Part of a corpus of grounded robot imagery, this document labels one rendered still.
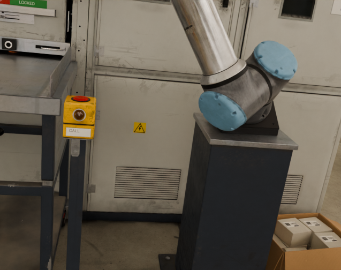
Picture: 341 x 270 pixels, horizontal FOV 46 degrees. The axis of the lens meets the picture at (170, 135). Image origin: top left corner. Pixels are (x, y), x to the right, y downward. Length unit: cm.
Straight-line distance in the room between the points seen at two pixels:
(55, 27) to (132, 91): 46
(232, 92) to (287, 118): 105
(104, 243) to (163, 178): 44
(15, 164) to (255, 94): 133
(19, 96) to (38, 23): 74
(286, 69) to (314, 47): 88
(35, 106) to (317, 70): 144
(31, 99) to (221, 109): 58
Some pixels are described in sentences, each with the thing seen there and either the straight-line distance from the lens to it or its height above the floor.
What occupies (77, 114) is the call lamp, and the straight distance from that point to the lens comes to 105.
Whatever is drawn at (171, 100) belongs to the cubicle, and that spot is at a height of 70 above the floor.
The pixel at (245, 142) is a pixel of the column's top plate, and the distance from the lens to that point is 139.
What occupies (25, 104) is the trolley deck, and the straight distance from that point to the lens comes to 131.
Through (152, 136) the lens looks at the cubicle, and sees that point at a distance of 203.
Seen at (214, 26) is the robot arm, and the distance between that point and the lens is 116.
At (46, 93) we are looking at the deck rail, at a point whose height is 85.
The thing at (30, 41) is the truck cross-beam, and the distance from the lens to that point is 200.
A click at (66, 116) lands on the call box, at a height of 86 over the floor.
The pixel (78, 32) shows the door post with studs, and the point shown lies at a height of 98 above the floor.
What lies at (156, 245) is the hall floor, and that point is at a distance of 209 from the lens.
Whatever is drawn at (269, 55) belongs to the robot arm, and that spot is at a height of 105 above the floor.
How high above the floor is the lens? 118
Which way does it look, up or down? 19 degrees down
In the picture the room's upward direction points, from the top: 7 degrees clockwise
